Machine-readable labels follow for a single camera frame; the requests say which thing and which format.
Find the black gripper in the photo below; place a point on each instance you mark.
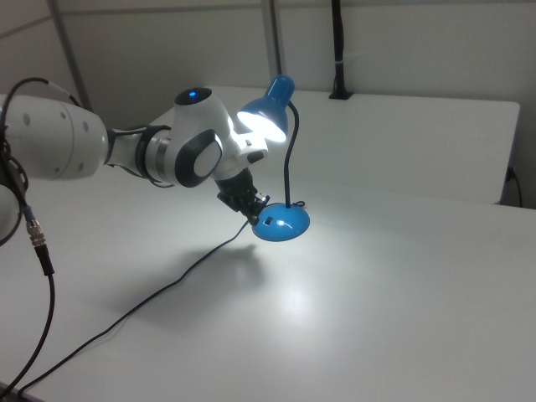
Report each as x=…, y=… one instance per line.
x=235, y=187

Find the blue gooseneck desk lamp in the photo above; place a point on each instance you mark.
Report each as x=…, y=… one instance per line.
x=285, y=228

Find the black table clamp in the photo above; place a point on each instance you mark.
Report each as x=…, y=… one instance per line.
x=339, y=50

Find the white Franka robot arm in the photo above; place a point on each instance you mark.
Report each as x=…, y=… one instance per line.
x=54, y=138

